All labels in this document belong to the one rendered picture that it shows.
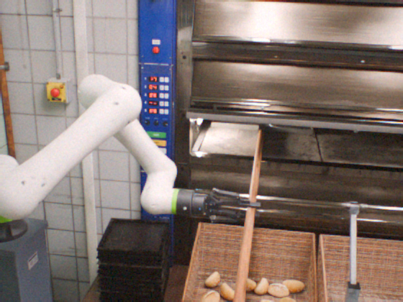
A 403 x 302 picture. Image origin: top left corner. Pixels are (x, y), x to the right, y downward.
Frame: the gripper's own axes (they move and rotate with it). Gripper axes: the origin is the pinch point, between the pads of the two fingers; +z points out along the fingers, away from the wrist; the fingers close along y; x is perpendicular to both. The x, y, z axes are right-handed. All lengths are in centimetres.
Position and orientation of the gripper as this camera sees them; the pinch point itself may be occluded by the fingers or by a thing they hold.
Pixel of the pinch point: (250, 208)
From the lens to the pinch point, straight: 180.0
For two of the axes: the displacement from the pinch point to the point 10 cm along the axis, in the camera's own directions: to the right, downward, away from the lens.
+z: 9.9, 0.9, -1.3
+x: -1.5, 3.6, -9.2
